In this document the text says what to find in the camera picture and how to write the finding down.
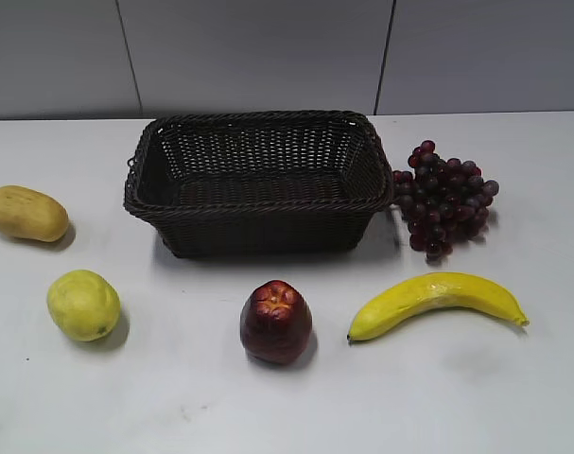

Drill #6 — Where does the purple grape bunch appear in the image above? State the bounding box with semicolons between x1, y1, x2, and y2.
392;140;500;263

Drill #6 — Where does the dark woven wicker basket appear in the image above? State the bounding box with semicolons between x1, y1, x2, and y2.
124;110;394;258

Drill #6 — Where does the dark red apple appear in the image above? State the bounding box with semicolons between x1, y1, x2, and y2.
239;280;312;365

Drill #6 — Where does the yellow banana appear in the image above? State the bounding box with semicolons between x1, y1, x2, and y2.
347;271;530;342

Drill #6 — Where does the yellow-green lemon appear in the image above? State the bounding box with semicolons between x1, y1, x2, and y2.
46;270;121;342

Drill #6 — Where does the tan potato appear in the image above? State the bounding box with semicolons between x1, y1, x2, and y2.
0;185;69;243

